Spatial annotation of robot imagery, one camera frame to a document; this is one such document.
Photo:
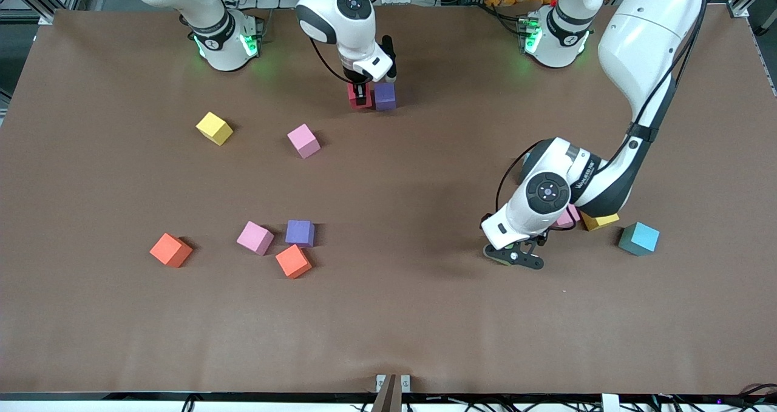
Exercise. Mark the yellow foam cube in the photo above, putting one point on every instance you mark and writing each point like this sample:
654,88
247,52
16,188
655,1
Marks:
601,221
214,128

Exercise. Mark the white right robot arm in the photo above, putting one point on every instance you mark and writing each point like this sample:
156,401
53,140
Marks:
355,45

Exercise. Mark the red foam cube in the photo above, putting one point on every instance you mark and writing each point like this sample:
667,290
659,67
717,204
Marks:
352,99

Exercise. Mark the orange foam cube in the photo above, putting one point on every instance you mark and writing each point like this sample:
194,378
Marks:
170,250
293,261

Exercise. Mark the white label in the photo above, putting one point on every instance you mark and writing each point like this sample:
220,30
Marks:
610,403

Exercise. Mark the purple foam cube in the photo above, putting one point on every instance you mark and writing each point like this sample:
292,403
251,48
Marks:
300,233
385,96

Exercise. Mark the brown post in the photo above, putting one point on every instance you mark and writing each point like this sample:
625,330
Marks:
388,397

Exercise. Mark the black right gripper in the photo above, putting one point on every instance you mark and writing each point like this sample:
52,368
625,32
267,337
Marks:
359,88

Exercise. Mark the pink foam cube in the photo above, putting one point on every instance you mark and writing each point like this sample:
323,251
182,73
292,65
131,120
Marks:
255,237
569,218
303,141

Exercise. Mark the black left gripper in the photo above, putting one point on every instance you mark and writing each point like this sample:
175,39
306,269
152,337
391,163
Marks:
541,241

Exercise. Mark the silver metal bracket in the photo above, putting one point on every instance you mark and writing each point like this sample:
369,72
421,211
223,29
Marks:
380,383

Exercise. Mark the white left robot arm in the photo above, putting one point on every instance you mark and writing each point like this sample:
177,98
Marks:
637,36

